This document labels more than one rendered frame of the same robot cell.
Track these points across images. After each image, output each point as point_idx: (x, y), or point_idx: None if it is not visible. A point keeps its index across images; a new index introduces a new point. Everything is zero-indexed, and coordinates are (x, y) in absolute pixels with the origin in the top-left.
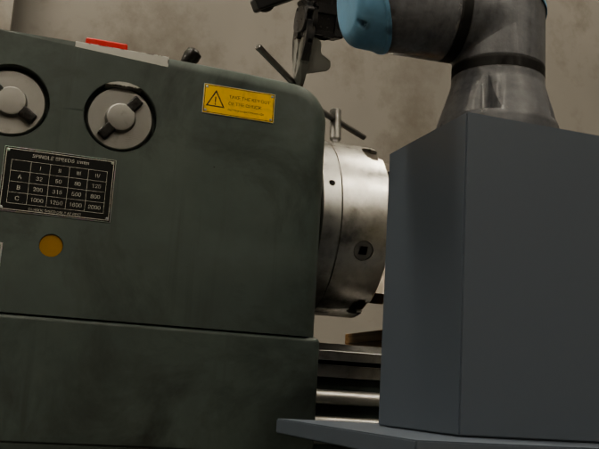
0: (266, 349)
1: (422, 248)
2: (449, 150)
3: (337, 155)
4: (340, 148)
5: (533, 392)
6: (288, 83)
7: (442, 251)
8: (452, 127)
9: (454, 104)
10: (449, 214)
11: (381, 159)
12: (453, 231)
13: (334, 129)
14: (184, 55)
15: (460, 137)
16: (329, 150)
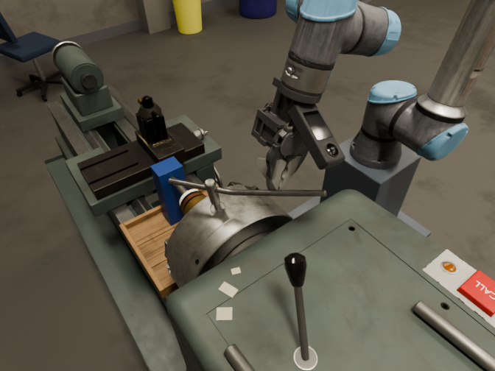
0: None
1: (390, 202)
2: (411, 169)
3: (278, 206)
4: (267, 202)
5: None
6: (365, 196)
7: (399, 196)
8: (415, 163)
9: (399, 152)
10: (405, 186)
11: (255, 186)
12: (405, 189)
13: (219, 195)
14: (306, 271)
15: (416, 164)
16: (278, 208)
